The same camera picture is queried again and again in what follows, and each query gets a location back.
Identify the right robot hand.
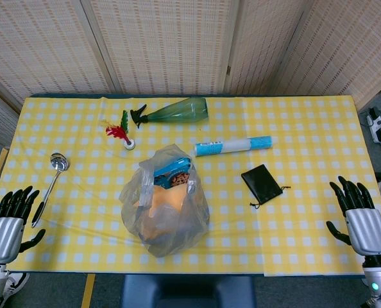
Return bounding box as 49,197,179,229
325,175,381,257

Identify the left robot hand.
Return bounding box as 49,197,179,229
0,185,46,265

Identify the clear plastic bag with items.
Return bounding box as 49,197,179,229
119,144,210,259

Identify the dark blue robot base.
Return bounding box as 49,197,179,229
119,274,257,308

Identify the yellow checkered tablecloth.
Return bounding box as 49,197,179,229
0,94,381,277

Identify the blue white tube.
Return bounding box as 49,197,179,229
194,135,273,158

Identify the orange item in bag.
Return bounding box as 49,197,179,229
149,187,188,219

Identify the green spray bottle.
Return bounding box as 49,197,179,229
130,97,209,130

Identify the black white sneaker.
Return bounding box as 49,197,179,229
3,271,30,301

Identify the white power strip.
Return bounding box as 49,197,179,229
365,107,381,144

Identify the red green feather shuttlecock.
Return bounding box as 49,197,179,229
100,110,136,151

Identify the woven folding screen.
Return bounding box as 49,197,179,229
0,0,381,139

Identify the metal ladle with black handle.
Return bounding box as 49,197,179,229
31,152,70,228

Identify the black drawstring pouch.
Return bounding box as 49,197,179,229
241,164,292,210

